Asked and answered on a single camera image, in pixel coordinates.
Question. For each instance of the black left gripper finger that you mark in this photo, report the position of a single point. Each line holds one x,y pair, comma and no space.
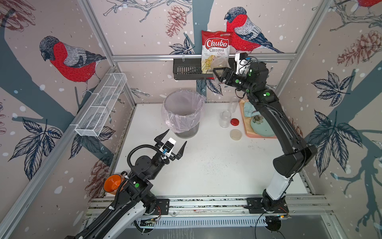
158,139
181,151

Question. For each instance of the beige jar lid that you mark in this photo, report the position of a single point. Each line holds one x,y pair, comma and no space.
235,134

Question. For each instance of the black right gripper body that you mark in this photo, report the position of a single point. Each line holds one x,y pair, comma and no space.
239,82

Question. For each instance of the pink tray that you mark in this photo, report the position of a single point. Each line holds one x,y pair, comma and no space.
246,122

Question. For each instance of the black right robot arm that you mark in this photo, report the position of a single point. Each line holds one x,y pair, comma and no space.
297,152

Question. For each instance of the metal mesh trash bin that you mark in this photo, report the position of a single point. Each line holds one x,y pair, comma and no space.
186,131

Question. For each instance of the clear plastic mung bean jar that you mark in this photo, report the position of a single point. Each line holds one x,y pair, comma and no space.
233,104

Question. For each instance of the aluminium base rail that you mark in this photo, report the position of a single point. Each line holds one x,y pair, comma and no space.
297,204

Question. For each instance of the teal cloth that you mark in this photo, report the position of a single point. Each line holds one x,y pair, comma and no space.
249,110

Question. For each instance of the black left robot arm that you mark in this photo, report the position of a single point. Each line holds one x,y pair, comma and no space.
133,197

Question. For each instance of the black wall basket shelf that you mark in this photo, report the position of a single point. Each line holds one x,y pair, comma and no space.
189,69

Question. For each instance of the red jar lid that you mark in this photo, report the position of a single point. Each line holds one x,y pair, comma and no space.
235,122

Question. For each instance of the jar with beige lid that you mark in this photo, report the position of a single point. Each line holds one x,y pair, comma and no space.
219,62

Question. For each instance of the jar with red lid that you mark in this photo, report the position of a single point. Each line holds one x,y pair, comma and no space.
225,118

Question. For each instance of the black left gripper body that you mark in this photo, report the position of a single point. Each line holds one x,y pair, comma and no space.
172,157

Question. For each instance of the orange funnel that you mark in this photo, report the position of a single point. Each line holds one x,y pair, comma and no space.
113,182

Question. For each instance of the Chuba cassava chips bag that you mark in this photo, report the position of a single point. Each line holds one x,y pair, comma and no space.
215,45

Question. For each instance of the light green floral plate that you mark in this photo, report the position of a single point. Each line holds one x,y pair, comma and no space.
261,127

